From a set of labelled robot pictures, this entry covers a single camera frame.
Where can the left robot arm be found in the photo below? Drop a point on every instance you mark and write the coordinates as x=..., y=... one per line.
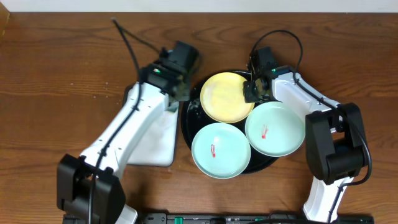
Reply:
x=88, y=186

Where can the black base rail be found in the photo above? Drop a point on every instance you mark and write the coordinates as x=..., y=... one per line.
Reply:
x=163, y=218

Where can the black rectangular foam tray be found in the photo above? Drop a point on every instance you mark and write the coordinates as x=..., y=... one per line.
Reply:
x=148, y=137

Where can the mint plate front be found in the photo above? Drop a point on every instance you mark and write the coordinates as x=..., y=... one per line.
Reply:
x=221, y=151

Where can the yellow plate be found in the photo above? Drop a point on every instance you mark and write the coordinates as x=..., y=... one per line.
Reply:
x=222, y=98

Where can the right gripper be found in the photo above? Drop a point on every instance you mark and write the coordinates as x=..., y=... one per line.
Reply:
x=249, y=96

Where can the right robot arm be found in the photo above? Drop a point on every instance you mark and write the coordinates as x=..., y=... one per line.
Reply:
x=335, y=143

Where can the mint plate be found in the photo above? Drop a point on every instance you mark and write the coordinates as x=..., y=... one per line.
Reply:
x=274, y=130
x=221, y=151

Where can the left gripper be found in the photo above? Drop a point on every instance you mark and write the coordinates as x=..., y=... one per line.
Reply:
x=181, y=92

